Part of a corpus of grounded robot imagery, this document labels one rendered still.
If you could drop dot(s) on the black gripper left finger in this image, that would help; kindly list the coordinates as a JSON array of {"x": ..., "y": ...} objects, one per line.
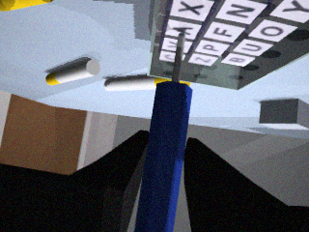
[{"x": 96, "y": 198}]

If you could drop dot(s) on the blue stylus with grey tip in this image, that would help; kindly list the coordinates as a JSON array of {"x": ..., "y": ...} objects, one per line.
[{"x": 160, "y": 186}]

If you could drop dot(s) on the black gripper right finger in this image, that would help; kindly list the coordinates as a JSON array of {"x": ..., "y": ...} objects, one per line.
[{"x": 220, "y": 199}]

